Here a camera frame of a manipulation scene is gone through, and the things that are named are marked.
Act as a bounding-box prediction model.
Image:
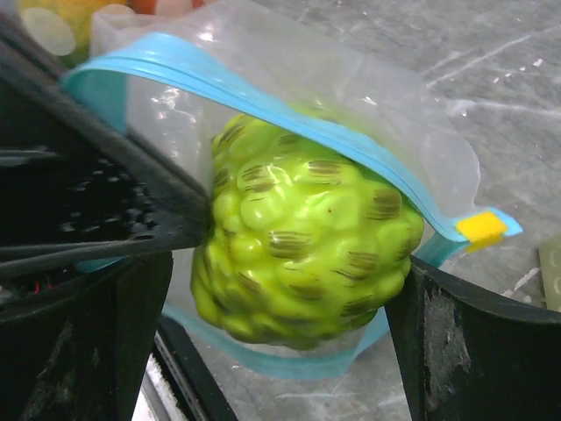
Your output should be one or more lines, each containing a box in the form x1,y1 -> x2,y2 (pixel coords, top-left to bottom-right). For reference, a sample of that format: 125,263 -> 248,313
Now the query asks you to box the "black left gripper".
1,15 -> 211,298

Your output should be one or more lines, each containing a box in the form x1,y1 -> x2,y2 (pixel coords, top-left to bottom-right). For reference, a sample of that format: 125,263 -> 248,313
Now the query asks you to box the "pale green plastic basket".
538,233 -> 561,311

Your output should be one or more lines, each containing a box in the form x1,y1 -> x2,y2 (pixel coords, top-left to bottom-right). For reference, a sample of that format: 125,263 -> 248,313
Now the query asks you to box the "clear blue-zipper plastic bag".
63,1 -> 522,379

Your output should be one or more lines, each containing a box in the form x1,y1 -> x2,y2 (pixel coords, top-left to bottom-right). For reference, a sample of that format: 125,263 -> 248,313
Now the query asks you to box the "green custard apple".
191,114 -> 424,350

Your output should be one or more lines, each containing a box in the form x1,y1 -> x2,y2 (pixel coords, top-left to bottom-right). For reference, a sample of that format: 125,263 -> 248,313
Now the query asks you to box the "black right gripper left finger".
1,252 -> 173,420

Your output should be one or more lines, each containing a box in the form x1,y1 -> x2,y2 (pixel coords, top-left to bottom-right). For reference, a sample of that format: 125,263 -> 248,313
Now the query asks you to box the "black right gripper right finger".
385,259 -> 560,421

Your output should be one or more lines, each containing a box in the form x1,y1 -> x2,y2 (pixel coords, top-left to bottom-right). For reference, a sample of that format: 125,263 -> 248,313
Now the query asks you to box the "clear polka dot zip bag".
14,0 -> 207,68

